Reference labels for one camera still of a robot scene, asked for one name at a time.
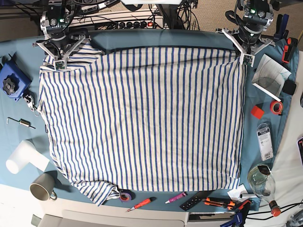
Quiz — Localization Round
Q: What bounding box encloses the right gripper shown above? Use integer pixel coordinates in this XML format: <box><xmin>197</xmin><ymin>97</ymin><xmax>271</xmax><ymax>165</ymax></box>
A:
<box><xmin>33</xmin><ymin>35</ymin><xmax>91</xmax><ymax>71</ymax></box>

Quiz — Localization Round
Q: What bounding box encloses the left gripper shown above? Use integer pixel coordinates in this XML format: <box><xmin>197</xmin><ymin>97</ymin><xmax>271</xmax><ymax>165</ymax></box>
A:
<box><xmin>215</xmin><ymin>28</ymin><xmax>275</xmax><ymax>67</ymax></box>

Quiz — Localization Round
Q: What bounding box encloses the blue white striped T-shirt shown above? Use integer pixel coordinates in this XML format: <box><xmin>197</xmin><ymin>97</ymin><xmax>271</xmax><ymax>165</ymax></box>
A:
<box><xmin>37</xmin><ymin>43</ymin><xmax>246</xmax><ymax>205</ymax></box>

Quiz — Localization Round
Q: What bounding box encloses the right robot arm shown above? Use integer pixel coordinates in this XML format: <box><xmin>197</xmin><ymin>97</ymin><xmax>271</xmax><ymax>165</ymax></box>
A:
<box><xmin>33</xmin><ymin>0</ymin><xmax>91</xmax><ymax>71</ymax></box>

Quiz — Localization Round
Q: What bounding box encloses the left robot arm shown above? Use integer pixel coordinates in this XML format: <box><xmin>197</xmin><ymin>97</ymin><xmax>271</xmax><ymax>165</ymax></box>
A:
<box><xmin>215</xmin><ymin>0</ymin><xmax>275</xmax><ymax>67</ymax></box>

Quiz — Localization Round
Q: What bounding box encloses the teal table cloth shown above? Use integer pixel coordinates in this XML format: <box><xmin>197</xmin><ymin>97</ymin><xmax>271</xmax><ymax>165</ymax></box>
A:
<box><xmin>0</xmin><ymin>29</ymin><xmax>303</xmax><ymax>197</ymax></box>

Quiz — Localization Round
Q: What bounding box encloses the white folded paper sheet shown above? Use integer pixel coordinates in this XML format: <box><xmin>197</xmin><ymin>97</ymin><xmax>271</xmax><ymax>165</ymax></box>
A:
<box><xmin>251</xmin><ymin>54</ymin><xmax>291</xmax><ymax>102</ymax></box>

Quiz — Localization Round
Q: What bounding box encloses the orange black clamp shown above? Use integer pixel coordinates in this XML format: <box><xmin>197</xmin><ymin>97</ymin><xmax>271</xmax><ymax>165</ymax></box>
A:
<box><xmin>282</xmin><ymin>37</ymin><xmax>298</xmax><ymax>63</ymax></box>

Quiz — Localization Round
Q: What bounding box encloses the small black square box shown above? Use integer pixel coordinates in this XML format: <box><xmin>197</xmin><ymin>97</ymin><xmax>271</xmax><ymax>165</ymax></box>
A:
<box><xmin>282</xmin><ymin>79</ymin><xmax>296</xmax><ymax>96</ymax></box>

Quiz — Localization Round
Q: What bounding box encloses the blue box with black knob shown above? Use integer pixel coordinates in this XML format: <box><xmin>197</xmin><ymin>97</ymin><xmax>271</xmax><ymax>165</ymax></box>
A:
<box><xmin>0</xmin><ymin>60</ymin><xmax>31</xmax><ymax>102</ymax></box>

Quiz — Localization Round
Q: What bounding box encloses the red cube block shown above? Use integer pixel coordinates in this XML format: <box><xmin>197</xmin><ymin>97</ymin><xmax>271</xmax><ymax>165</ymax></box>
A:
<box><xmin>251</xmin><ymin>105</ymin><xmax>264</xmax><ymax>119</ymax></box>

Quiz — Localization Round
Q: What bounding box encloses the metal carabiner clip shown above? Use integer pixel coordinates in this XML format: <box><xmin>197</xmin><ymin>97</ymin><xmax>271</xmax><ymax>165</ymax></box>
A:
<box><xmin>23</xmin><ymin>94</ymin><xmax>40</xmax><ymax>117</ymax></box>

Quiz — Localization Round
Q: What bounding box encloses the red tape roll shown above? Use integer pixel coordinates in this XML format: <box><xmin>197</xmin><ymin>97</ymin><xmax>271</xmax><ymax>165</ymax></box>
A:
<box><xmin>270</xmin><ymin>100</ymin><xmax>284</xmax><ymax>115</ymax></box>

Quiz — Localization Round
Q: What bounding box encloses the black power strip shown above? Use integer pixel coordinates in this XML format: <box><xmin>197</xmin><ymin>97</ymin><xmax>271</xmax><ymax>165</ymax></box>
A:
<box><xmin>99</xmin><ymin>21</ymin><xmax>154</xmax><ymax>30</ymax></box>

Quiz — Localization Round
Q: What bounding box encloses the clear blister pack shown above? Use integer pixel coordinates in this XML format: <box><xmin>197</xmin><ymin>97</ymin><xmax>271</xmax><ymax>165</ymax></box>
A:
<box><xmin>257</xmin><ymin>123</ymin><xmax>274</xmax><ymax>161</ymax></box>

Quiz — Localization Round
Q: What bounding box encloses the allen key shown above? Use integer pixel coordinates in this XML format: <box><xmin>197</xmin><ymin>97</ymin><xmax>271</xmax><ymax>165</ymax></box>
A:
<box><xmin>6</xmin><ymin>117</ymin><xmax>19</xmax><ymax>124</ymax></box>

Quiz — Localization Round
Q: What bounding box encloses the clear glass bottle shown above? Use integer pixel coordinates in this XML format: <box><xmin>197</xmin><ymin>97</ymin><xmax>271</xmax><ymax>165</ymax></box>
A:
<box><xmin>247</xmin><ymin>165</ymin><xmax>281</xmax><ymax>217</ymax></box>

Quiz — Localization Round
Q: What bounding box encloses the grey ceramic mug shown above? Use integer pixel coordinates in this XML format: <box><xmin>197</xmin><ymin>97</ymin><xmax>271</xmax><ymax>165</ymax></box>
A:
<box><xmin>29</xmin><ymin>173</ymin><xmax>57</xmax><ymax>201</ymax></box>

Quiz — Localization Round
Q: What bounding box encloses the white marker pen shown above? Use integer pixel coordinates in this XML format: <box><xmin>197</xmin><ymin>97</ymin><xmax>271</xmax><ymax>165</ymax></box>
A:
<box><xmin>239</xmin><ymin>193</ymin><xmax>257</xmax><ymax>199</ymax></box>

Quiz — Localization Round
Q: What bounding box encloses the orange black box cutter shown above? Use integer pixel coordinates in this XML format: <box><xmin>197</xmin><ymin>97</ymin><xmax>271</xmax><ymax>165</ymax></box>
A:
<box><xmin>202</xmin><ymin>197</ymin><xmax>236</xmax><ymax>210</ymax></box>

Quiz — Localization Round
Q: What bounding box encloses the black remote control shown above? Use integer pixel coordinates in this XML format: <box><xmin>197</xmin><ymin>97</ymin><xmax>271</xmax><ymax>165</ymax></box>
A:
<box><xmin>179</xmin><ymin>191</ymin><xmax>213</xmax><ymax>211</ymax></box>

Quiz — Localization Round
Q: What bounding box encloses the pink tube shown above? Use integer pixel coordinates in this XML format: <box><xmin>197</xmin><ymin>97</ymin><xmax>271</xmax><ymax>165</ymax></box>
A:
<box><xmin>165</xmin><ymin>192</ymin><xmax>187</xmax><ymax>204</ymax></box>

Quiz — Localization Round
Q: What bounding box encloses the purple tape roll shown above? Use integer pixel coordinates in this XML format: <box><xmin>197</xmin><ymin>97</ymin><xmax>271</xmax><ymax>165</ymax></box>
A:
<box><xmin>119</xmin><ymin>191</ymin><xmax>133</xmax><ymax>202</ymax></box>

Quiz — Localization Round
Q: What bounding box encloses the blue black clamp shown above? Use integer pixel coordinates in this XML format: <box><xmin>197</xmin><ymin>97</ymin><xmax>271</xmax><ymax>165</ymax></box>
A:
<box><xmin>220</xmin><ymin>200</ymin><xmax>252</xmax><ymax>227</ymax></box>

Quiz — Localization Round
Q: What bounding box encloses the red utility knife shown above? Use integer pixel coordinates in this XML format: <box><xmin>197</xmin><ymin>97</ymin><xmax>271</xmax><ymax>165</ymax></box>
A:
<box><xmin>127</xmin><ymin>197</ymin><xmax>156</xmax><ymax>212</ymax></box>

